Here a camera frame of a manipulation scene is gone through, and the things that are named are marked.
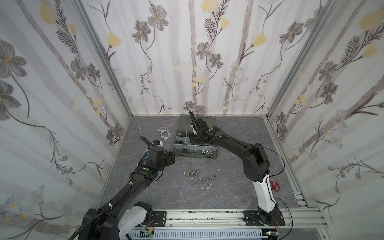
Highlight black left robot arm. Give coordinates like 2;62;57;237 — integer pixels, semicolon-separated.
69;137;176;240

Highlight pile of screws and nuts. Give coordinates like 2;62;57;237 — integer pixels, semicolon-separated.
186;169;200;177

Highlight cluster of silver wing nuts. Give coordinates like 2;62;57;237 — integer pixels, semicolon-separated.
201;175;217;190

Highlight green compartment organizer box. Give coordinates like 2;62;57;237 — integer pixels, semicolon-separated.
173;114;219;160

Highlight white slotted cable duct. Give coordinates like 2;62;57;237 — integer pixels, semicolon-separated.
122;229;268;240

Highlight red handled scissors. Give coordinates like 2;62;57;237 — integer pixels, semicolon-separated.
270;180;281;192

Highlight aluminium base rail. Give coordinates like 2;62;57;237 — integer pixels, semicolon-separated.
148;208;329;230

